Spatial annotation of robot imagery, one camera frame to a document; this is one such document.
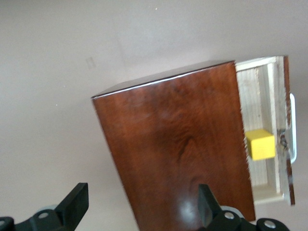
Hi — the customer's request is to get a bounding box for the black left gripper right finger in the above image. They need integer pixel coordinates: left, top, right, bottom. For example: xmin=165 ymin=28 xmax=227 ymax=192
xmin=197 ymin=184 xmax=289 ymax=231

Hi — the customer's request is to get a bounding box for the yellow cube block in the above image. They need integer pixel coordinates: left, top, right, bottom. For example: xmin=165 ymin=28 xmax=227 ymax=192
xmin=245 ymin=128 xmax=276 ymax=161

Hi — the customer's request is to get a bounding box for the wooden drawer with white handle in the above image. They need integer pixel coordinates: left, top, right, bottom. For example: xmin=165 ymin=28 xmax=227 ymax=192
xmin=234 ymin=55 xmax=298 ymax=206

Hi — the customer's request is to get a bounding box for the dark brown wooden cabinet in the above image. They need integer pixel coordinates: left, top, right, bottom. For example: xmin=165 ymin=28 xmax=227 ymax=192
xmin=90 ymin=60 xmax=257 ymax=231

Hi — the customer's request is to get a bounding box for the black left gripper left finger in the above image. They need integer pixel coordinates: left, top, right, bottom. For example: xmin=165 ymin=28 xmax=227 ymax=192
xmin=0 ymin=182 xmax=90 ymax=231

